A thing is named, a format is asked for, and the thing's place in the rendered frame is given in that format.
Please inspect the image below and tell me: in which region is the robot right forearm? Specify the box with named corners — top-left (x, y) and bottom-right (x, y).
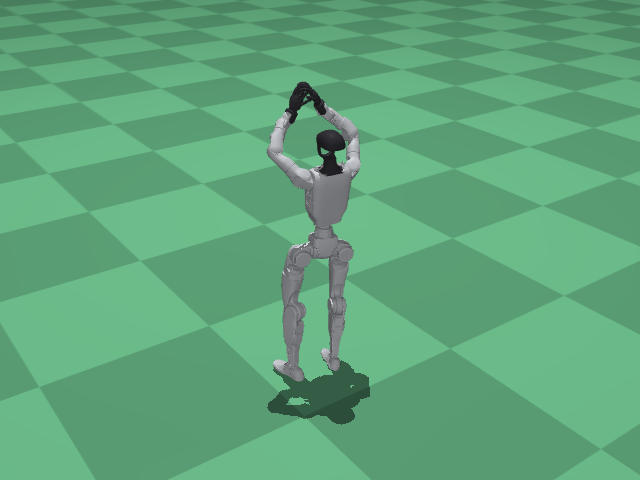
top-left (316, 103), bottom-right (358, 137)

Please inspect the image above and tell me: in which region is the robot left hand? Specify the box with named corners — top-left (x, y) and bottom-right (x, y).
top-left (285, 86), bottom-right (314, 124)

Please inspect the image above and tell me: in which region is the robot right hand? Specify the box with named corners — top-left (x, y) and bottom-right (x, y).
top-left (297, 82), bottom-right (326, 115)

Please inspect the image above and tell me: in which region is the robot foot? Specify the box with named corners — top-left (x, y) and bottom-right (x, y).
top-left (273, 359), bottom-right (304, 381)
top-left (321, 348), bottom-right (340, 371)

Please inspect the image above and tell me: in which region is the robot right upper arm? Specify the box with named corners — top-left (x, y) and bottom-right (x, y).
top-left (341, 127), bottom-right (361, 181)

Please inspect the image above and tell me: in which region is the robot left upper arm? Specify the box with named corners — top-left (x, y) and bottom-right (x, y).
top-left (267, 145), bottom-right (314, 191)

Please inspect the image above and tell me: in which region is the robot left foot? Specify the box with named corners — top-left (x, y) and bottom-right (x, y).
top-left (273, 359), bottom-right (304, 381)

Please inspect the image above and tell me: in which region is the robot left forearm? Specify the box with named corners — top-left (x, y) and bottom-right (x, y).
top-left (270, 111), bottom-right (296, 153)

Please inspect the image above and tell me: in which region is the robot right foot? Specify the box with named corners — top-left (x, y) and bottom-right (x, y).
top-left (321, 348), bottom-right (340, 371)

